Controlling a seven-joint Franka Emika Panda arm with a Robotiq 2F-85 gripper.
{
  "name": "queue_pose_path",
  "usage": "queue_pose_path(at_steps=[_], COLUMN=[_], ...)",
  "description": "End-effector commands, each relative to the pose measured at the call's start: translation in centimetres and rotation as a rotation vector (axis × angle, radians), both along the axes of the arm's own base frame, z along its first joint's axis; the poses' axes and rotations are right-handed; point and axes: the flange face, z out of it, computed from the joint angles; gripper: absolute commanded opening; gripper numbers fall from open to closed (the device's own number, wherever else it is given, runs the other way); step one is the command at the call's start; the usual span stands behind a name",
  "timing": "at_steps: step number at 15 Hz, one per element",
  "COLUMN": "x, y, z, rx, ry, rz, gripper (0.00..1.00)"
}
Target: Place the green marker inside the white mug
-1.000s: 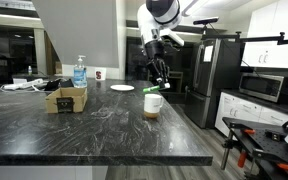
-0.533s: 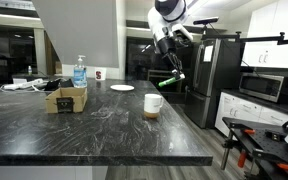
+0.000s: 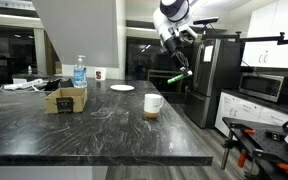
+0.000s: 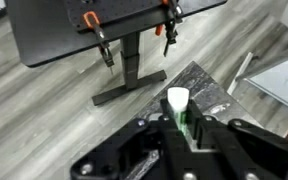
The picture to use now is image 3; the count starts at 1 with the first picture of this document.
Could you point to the white mug with red logo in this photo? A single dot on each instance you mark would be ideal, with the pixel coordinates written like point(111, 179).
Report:
point(99, 74)

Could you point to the black perforated robot table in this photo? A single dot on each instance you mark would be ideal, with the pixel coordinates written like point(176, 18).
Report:
point(267, 148)

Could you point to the clear hand sanitizer pump bottle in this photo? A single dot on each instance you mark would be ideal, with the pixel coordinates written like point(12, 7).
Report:
point(80, 76)

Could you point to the black camera mount rod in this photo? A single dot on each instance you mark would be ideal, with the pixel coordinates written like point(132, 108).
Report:
point(260, 38)

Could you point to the white power strip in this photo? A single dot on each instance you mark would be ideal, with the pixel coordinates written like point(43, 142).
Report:
point(23, 84)

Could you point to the black camera bar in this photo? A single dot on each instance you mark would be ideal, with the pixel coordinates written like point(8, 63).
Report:
point(205, 20)

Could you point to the open cardboard box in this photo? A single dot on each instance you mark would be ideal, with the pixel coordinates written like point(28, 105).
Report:
point(67, 95)

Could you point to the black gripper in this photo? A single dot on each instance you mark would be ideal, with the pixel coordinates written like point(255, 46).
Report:
point(176, 53)

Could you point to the white paper sheet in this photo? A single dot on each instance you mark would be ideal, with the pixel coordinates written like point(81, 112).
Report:
point(208, 54)

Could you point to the small white bottle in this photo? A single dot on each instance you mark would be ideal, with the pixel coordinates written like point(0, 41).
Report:
point(29, 70)

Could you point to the metal frame shelf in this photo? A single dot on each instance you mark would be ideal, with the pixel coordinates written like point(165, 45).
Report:
point(164, 81)

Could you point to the white ceramic plate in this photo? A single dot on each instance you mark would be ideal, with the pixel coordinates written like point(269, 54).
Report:
point(122, 87)

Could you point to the black pouch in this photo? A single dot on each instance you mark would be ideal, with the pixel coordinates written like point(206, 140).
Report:
point(58, 84)

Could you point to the stainless steel refrigerator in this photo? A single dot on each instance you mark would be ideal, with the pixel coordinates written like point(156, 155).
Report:
point(214, 83)

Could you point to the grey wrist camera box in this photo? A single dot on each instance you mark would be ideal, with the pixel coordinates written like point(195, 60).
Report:
point(188, 33)

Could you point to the small black block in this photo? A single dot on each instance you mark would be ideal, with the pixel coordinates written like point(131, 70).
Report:
point(274, 135)

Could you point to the white kitchen cabinets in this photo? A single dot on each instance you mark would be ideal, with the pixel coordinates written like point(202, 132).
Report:
point(274, 36)
point(247, 111)

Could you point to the green marker with white cap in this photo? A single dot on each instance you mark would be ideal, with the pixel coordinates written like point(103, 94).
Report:
point(178, 78)

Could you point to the white upper kitchen cabinets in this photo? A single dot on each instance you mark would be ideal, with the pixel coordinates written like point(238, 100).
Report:
point(274, 36)

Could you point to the white lower kitchen cabinets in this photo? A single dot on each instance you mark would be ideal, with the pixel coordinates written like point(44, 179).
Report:
point(247, 111)

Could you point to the white mug with cork base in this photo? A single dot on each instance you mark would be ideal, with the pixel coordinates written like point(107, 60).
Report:
point(151, 104)

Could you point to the stainless steel microwave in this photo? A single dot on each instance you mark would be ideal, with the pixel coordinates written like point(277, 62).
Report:
point(260, 86)

